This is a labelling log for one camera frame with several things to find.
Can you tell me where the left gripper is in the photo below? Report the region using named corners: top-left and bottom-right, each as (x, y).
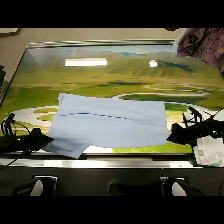
top-left (29, 127), bottom-right (56, 152)

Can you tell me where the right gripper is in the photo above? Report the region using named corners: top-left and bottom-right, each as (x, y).
top-left (166, 122), bottom-right (193, 146)

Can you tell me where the blue garment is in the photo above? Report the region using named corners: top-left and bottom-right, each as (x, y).
top-left (42, 92), bottom-right (172, 160)

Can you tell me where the purple patterned garment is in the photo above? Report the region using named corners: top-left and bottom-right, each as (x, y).
top-left (175, 28), bottom-right (224, 74)

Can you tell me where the black cable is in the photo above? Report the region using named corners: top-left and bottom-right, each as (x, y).
top-left (13, 120), bottom-right (33, 135)

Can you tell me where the silver frame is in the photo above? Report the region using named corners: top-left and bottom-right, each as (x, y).
top-left (0, 155), bottom-right (224, 197)

